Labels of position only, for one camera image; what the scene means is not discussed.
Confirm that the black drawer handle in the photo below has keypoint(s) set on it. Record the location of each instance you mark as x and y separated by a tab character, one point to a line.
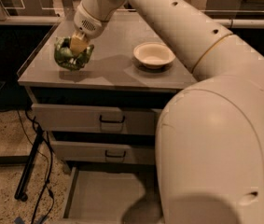
115	154
113	121

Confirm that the bottom grey drawer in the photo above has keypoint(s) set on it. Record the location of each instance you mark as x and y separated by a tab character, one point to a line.
111	194

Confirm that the black stand leg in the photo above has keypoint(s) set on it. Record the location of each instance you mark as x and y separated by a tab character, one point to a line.
20	193

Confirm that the black middle drawer handle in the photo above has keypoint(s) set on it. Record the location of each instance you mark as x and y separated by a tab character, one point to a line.
115	154

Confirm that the top grey drawer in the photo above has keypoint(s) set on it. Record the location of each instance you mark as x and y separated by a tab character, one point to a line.
85	119

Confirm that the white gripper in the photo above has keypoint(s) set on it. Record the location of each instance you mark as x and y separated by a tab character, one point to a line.
90	24

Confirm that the middle grey drawer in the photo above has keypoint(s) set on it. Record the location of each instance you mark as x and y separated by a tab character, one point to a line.
94	152

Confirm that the grey drawer cabinet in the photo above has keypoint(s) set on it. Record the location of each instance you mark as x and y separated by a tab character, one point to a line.
112	78

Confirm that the black top drawer handle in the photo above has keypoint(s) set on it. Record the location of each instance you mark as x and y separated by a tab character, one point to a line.
113	121

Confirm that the white paper bowl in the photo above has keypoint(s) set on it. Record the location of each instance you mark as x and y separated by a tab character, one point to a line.
153	55

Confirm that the grey drawer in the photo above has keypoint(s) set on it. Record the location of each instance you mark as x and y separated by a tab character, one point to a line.
94	152
85	119
111	194

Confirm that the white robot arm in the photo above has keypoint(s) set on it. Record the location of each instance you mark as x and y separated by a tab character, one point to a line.
210	136

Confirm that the green jalapeno chip bag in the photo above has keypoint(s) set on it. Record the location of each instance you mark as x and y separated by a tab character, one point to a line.
65	57

